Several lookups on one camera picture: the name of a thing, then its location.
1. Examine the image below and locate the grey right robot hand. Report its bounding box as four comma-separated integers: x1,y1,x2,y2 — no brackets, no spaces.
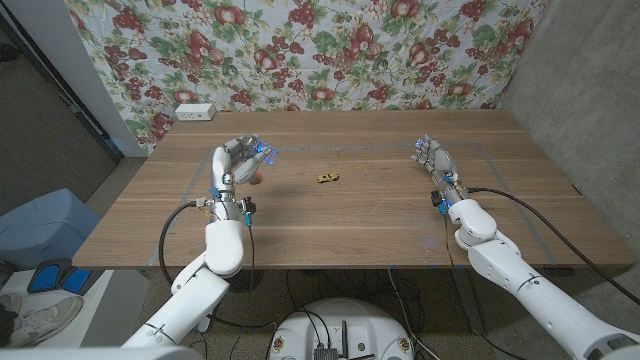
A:
410,133,459,188

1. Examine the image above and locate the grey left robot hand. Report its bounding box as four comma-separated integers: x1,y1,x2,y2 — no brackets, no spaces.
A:
210,133,280,194

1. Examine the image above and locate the clear glass salt shaker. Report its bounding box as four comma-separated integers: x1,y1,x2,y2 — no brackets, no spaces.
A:
243,134,280,166

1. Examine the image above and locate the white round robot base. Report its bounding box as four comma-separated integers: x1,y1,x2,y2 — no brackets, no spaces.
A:
268,298,415,360

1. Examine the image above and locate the white power strip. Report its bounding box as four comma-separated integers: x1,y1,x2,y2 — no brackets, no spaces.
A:
174,102,217,122

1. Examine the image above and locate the black round table foot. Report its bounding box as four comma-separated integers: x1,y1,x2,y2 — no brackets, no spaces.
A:
227,269,265,295

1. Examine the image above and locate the fruit print backdrop cloth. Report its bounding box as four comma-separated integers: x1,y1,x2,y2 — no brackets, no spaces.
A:
63,0,549,154

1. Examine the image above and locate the grey table leg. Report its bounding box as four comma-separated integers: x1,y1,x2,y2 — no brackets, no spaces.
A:
452,267,486,335

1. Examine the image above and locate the blue grey padded seat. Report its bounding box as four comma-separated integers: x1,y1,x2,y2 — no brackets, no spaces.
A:
0,187,101,271

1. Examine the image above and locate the blue and black foot pedal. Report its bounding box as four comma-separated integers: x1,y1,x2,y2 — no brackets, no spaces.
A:
27,257,101,296

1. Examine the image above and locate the white sneaker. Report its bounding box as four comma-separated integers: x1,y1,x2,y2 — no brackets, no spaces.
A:
0,292,85,349

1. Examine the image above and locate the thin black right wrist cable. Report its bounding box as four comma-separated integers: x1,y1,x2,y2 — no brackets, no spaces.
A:
441,210,457,274

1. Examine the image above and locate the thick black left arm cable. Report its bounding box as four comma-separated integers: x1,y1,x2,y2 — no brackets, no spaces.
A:
158,199,279,331

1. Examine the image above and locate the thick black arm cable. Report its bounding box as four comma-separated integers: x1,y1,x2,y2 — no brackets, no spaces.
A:
158,199,279,331
467,186,640,307

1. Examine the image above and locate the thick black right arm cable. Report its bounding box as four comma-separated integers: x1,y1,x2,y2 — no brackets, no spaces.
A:
467,186,640,307

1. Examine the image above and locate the white door frame post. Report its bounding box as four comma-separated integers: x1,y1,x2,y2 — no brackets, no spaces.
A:
4,0,147,159

